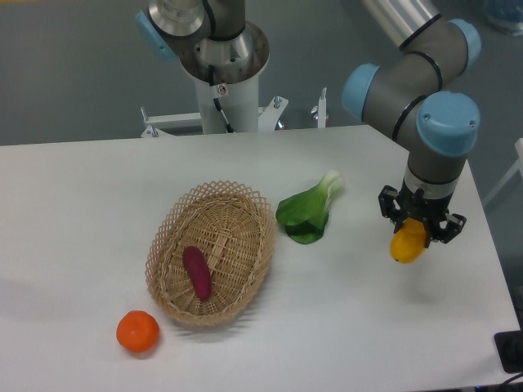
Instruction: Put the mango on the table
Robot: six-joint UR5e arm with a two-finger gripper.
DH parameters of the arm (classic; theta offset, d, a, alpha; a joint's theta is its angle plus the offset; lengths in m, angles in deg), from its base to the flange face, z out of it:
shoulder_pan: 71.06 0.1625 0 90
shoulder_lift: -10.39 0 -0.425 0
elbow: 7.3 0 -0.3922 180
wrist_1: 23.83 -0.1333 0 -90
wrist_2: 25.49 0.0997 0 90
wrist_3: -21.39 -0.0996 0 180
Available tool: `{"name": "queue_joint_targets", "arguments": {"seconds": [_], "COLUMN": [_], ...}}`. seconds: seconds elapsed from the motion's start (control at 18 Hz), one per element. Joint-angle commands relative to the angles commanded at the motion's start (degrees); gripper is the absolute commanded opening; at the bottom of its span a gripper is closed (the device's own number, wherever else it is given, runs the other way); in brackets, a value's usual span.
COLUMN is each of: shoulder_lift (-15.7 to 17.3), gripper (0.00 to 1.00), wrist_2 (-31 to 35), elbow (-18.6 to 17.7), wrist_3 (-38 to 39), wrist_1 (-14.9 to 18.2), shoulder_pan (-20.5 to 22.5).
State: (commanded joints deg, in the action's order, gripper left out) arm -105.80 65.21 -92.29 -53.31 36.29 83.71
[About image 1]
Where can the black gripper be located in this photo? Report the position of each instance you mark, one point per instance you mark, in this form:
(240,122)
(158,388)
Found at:
(440,225)

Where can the yellow mango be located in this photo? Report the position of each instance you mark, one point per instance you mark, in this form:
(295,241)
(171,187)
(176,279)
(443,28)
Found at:
(408,243)

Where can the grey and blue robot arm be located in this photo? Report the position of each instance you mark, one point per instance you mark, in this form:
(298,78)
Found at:
(407,103)

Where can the green bok choy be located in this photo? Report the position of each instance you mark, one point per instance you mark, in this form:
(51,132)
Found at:
(305,215)

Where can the black device at table edge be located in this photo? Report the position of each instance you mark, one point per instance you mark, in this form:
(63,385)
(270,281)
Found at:
(509,347)

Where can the woven wicker basket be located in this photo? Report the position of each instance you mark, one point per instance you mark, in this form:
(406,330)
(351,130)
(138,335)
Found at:
(235,229)

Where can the blue object top right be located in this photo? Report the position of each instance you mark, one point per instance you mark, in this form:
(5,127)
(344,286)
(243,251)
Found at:
(504,15)

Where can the purple sweet potato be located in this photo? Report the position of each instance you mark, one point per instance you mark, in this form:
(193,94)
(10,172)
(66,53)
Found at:
(198,271)

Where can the orange tangerine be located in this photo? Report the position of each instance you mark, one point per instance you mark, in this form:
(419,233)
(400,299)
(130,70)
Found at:
(137,331)

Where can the white frame at right edge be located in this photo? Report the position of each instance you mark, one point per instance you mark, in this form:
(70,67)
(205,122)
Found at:
(509,180)

